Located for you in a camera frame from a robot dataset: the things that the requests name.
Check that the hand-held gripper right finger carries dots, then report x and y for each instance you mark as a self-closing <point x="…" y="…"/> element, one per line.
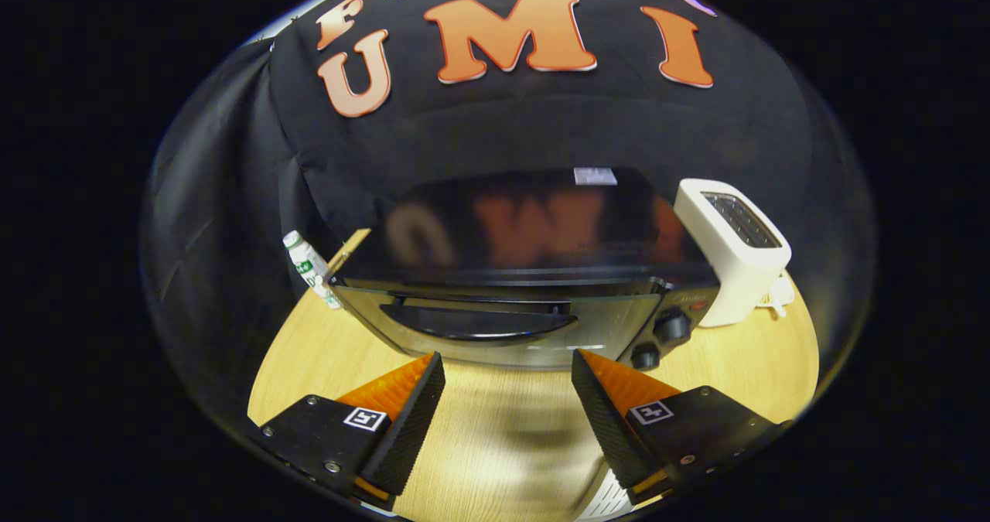
<point x="607" y="421"/>

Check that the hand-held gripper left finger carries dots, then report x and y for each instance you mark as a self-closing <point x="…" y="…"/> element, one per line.
<point x="406" y="429"/>

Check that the black toaster oven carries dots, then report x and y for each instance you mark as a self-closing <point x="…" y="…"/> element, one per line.
<point x="526" y="228"/>

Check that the white pop-up toaster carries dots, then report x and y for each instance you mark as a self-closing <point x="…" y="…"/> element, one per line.
<point x="731" y="274"/>

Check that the white bottle with green label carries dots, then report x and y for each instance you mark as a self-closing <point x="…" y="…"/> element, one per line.
<point x="308" y="263"/>

